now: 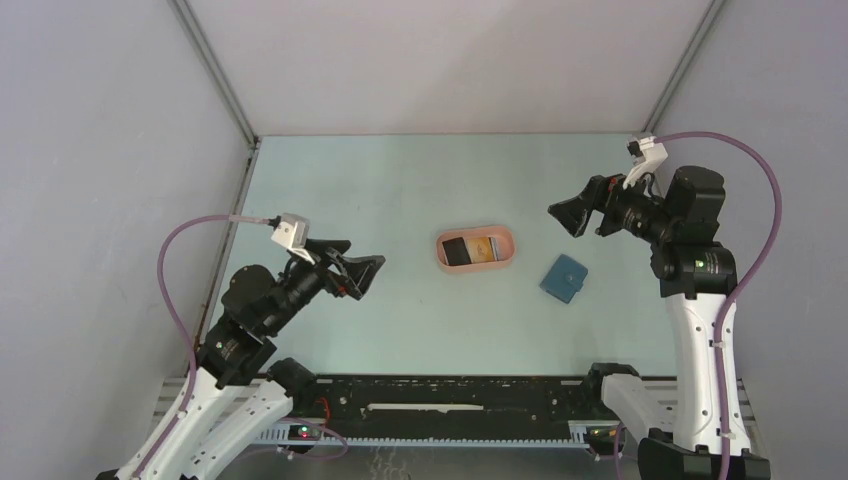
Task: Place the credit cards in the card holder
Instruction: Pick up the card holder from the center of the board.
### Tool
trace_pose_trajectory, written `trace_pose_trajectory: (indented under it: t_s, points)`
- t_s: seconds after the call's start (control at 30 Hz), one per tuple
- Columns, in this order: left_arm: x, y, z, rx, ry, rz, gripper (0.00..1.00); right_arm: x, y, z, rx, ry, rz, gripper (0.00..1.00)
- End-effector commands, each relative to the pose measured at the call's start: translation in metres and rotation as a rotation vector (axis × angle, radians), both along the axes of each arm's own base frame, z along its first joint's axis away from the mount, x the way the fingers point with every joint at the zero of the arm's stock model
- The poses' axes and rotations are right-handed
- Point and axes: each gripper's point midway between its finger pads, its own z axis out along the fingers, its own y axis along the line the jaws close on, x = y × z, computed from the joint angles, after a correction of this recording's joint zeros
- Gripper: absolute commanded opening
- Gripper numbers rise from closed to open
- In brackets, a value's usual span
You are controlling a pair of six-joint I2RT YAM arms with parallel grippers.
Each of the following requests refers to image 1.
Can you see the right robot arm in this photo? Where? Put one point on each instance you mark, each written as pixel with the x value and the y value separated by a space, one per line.
pixel 704 436

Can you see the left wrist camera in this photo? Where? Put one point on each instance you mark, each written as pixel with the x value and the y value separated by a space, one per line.
pixel 291 232

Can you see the blue card holder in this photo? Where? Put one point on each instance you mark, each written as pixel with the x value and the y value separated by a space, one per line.
pixel 564 279

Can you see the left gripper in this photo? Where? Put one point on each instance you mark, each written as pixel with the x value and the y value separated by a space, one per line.
pixel 357 271

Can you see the pink oval tray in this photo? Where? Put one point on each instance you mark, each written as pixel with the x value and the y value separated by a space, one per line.
pixel 506 247

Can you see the black card in tray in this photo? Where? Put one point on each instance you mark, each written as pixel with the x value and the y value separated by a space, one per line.
pixel 456 252

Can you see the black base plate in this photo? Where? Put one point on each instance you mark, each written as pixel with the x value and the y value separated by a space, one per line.
pixel 454 408

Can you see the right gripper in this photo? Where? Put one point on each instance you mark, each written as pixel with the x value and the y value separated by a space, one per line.
pixel 604 193

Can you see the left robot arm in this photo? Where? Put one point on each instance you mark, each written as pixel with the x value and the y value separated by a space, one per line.
pixel 236 392

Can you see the yellow card in tray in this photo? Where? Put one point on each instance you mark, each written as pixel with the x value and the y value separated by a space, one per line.
pixel 482 249

